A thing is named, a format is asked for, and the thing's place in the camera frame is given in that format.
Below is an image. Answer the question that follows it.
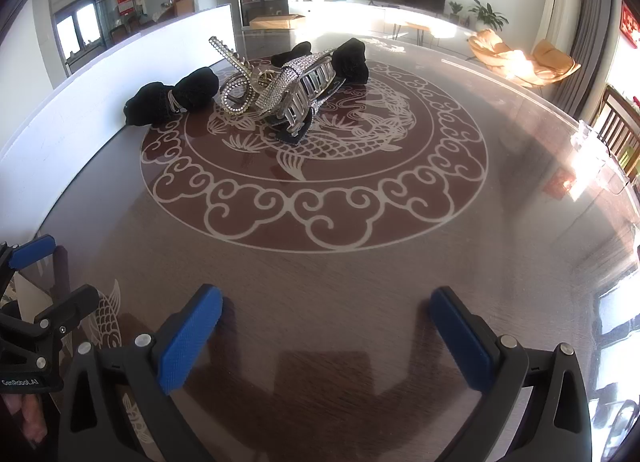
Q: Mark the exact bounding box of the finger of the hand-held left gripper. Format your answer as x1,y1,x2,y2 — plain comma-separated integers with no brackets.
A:
10,285,100,368
0,235,57,293

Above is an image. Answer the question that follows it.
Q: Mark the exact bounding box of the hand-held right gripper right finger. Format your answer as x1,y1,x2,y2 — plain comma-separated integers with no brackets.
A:
430,287,593,462

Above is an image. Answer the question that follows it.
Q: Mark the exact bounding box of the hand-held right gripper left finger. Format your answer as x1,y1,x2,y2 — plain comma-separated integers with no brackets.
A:
57,284,224,462

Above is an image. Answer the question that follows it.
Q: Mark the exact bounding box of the brown patterned glass desktop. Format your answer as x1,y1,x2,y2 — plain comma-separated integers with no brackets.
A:
35,31,640,462

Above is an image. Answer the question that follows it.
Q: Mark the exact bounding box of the person's left hand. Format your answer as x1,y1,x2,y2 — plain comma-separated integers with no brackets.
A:
0,392,49,444

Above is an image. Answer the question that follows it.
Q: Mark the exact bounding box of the white board barrier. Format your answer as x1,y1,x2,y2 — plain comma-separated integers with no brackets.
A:
0,3,235,243

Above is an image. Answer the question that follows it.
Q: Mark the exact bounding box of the black sock bundle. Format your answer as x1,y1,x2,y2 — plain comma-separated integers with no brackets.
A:
124,69,222,127
271,38,370,85

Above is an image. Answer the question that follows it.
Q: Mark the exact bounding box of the glass balcony door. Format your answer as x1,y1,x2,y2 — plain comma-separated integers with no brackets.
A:
52,0,141,78

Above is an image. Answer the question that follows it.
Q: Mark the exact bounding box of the wooden chair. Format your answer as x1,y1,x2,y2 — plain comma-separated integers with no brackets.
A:
590,84,640,168

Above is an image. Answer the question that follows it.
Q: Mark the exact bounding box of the rhinestone claw hair clip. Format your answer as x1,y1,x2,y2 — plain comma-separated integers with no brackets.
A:
252,53,337,140

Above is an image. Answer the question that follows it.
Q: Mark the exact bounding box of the orange lounge chair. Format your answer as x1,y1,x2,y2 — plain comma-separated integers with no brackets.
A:
469,29,582,88

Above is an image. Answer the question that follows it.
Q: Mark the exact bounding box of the side table with hairpin legs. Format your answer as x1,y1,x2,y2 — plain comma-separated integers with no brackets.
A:
392,21,432,45

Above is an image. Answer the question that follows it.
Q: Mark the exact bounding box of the large leafy potted plant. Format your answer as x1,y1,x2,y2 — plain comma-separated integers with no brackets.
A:
467,0,508,32

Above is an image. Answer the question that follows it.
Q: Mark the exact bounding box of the flat cardboard box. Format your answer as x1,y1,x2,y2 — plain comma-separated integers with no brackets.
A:
249,14,306,31

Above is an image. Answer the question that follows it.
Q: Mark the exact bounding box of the grey curtain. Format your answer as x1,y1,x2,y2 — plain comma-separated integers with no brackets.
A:
552,0,623,115

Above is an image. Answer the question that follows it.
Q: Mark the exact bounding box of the white television console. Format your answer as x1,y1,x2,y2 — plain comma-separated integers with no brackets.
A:
290,1,481,50

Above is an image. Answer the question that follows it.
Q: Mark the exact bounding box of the covered standing air conditioner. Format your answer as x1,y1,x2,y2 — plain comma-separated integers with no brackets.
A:
532,0,585,63

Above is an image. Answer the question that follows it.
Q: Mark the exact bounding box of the red wall hanging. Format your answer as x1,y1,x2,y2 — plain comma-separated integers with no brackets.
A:
620,4,640,48

